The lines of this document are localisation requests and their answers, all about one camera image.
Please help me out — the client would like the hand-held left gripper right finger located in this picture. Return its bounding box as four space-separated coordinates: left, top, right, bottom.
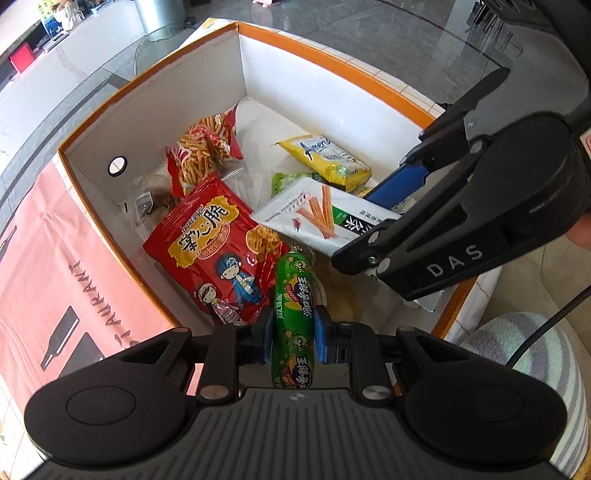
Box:
313 307 467 401

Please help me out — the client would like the green sausage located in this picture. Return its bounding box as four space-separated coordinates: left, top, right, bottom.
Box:
269 249 319 391

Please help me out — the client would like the pink printed cloth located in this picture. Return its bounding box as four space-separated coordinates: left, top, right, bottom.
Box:
0 164 185 402

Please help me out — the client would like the red packet of thin sticks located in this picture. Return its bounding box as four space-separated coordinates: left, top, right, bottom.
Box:
166 104 244 197

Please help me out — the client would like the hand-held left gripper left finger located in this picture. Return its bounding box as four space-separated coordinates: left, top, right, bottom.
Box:
117 311 278 402

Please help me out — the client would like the yellow snack packet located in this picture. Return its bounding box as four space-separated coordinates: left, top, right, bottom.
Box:
277 135 372 193

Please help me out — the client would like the black cable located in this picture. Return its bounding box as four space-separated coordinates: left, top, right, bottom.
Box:
507 287 591 367

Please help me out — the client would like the striped cushion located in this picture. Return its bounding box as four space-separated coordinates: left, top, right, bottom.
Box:
459 311 591 476

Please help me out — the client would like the white marble counter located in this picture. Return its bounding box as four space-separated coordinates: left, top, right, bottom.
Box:
0 0 144 121

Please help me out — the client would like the metal trash bin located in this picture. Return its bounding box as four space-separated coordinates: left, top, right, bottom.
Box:
134 0 188 28

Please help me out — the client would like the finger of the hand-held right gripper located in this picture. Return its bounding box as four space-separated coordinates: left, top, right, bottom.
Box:
331 137 498 278
364 68 512 214

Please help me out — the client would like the clear packet of round snacks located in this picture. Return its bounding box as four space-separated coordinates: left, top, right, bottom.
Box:
122 171 185 227

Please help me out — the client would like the large red cartoon snack packet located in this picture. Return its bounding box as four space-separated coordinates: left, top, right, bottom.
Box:
143 174 289 326

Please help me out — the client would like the red box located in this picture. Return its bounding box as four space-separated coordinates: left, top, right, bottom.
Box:
8 44 37 75

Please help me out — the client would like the round glass table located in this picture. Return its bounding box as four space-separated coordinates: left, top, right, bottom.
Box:
131 21 204 75

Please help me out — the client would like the white box with orange rim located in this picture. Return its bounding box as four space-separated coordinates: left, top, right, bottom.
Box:
56 21 504 342

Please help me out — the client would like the clear packet of brown crackers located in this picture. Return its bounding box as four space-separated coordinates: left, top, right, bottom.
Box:
314 258 370 324

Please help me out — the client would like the green snack packet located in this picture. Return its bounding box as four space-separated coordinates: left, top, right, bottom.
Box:
271 172 324 201

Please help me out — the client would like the white packet of snack sticks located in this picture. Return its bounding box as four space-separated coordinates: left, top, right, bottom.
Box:
252 178 448 312

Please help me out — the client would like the person's right hand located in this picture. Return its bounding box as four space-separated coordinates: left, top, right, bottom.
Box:
567 220 591 250

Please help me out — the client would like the beige sofa cushion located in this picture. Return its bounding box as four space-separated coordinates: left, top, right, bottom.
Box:
480 240 591 333

